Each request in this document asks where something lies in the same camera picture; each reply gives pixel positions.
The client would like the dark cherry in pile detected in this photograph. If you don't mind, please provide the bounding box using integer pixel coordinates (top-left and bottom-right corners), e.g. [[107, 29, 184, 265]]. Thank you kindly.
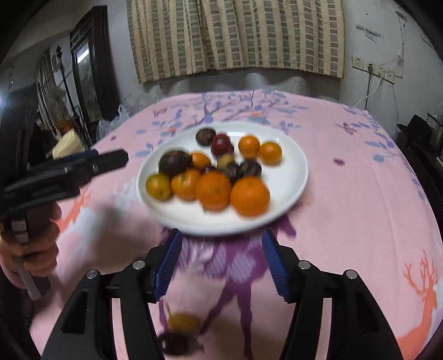
[[157, 331, 204, 356]]

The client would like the dark framed mirror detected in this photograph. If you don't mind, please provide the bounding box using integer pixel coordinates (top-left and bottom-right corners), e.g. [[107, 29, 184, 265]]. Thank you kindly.
[[70, 6, 119, 142]]

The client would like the white plastic bag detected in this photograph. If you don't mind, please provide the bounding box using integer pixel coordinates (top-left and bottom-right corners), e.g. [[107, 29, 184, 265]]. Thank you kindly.
[[96, 104, 129, 141]]

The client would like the small longan outer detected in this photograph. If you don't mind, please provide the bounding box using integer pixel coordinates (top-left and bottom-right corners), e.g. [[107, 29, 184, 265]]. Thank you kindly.
[[168, 313, 201, 335]]

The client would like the small mandarin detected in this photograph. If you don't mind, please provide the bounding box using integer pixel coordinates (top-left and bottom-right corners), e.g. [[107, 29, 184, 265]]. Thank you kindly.
[[238, 135, 261, 160]]

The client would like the dark passion fruit top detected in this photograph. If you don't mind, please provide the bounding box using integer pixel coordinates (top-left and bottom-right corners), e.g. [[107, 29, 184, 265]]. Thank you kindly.
[[195, 127, 216, 147]]

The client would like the dark cherry with stem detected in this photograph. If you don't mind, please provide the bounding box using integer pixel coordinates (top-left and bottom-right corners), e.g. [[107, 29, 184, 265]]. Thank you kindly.
[[201, 166, 217, 174]]

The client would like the wrinkled dark passion fruit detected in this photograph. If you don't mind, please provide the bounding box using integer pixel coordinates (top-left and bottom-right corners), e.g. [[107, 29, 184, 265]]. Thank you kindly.
[[158, 150, 192, 178]]

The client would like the green yellow orange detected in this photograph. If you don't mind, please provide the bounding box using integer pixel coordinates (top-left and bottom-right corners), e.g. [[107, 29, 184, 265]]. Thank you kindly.
[[145, 173, 172, 202]]

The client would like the small longan inner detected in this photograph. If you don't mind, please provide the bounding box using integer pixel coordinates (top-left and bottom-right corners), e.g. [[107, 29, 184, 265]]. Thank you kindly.
[[217, 153, 235, 171]]

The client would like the white wall power strip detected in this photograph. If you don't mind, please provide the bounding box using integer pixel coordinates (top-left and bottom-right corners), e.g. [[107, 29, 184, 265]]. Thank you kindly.
[[351, 55, 396, 84]]

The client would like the checked beige curtain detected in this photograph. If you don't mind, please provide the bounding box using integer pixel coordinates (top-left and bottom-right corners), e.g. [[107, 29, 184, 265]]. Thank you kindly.
[[126, 0, 345, 83]]

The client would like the small longan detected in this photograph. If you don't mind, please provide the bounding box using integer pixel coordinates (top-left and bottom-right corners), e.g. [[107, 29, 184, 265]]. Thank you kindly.
[[168, 313, 201, 335], [217, 153, 235, 171]]

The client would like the white oval plate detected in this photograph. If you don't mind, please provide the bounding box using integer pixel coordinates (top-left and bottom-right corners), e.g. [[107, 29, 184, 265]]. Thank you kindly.
[[137, 122, 309, 236]]

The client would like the pink cup cream lid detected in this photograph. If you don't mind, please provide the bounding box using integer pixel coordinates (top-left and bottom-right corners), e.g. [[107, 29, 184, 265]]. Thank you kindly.
[[47, 129, 86, 160]]

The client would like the yellowish small orange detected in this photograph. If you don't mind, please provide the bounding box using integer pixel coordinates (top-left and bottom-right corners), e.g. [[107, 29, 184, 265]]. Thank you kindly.
[[258, 142, 282, 166]]

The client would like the pink deer tablecloth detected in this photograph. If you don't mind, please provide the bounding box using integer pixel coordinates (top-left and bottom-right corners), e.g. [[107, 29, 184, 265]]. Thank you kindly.
[[30, 90, 442, 359]]

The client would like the black hat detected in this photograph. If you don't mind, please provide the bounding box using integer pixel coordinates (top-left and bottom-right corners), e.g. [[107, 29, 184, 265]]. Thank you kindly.
[[397, 115, 432, 143]]

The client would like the large front mandarin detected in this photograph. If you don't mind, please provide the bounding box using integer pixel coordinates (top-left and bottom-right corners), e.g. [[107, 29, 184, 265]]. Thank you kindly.
[[171, 169, 200, 202]]

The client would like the left hand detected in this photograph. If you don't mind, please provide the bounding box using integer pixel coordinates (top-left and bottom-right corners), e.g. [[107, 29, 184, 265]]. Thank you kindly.
[[1, 202, 61, 289]]

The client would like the large mandarin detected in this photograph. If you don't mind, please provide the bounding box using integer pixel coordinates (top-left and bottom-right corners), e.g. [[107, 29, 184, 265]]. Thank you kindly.
[[195, 171, 232, 212], [171, 169, 200, 202]]

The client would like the dark purple plum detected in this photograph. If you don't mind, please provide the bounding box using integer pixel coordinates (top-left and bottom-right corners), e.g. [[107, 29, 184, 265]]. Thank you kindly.
[[210, 133, 234, 157]]

